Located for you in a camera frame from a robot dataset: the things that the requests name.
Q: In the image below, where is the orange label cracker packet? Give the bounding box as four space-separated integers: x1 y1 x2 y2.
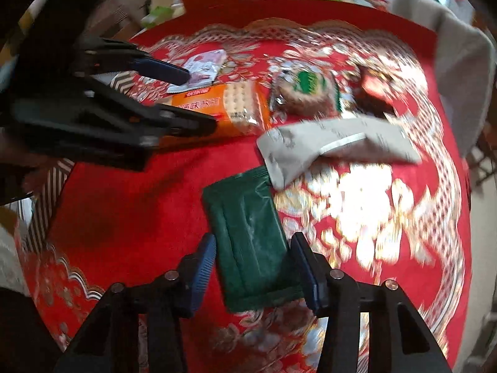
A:
155 81 272 140

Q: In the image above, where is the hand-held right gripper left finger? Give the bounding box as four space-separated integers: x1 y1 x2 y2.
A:
52 233 217 373

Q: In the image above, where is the red floral tablecloth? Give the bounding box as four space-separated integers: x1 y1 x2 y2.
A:
16 0 472 373

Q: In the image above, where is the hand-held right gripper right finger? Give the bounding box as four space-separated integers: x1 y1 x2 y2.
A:
291 232 453 373

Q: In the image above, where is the dark green packet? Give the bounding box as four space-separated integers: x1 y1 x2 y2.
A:
202 165 307 313

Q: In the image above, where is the green round cookie packet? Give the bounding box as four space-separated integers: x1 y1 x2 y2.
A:
270 62 344 117

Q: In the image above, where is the pink white small packet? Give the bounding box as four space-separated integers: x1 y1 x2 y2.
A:
167 49 228 94

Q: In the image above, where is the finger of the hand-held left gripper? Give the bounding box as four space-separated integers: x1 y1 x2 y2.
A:
11 76 217 172
72 37 191 86

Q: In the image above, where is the green white packet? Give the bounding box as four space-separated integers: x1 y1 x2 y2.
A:
142 6 185 30

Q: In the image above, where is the white upholstered chair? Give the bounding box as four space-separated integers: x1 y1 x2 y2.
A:
392 0 495 160

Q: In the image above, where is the red-brown candy packet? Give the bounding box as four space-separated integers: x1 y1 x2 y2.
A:
351 64 400 119

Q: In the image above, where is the white snack packet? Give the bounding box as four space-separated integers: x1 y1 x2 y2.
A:
256 118 423 191

